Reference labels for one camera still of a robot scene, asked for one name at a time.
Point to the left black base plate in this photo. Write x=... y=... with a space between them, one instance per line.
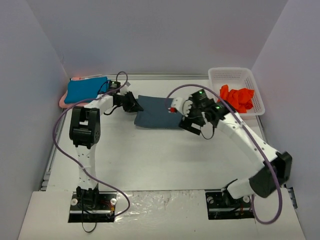
x=101 y=210

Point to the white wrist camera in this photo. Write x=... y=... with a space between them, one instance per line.
x=126 y=87
x=181 y=105

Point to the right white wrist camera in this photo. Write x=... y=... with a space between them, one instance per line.
x=181 y=105

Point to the orange crumpled t shirt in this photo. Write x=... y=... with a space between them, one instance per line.
x=240 y=99

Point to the aluminium rail edge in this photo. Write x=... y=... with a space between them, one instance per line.
x=289 y=189
x=166 y=76

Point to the dark blue-grey t shirt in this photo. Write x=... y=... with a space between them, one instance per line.
x=155 y=115

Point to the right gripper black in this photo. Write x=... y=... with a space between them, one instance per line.
x=191 y=119

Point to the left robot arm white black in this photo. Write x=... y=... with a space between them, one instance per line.
x=85 y=133

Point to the aluminium rail right edge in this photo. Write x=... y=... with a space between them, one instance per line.
x=289 y=189

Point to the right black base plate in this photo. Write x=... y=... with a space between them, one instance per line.
x=219 y=207

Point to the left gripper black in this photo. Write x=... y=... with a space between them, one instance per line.
x=127 y=102

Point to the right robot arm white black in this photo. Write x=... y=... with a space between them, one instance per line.
x=269 y=163

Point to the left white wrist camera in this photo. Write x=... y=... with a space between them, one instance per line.
x=126 y=87

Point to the folded teal t shirt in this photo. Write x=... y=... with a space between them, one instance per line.
x=78 y=90

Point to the folded pink t shirt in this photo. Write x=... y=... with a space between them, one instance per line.
x=65 y=105

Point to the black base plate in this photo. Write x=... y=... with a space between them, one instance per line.
x=101 y=210
x=219 y=207

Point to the aluminium rail back edge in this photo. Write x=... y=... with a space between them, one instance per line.
x=166 y=76

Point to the white plastic basket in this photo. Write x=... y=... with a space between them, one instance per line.
x=237 y=78

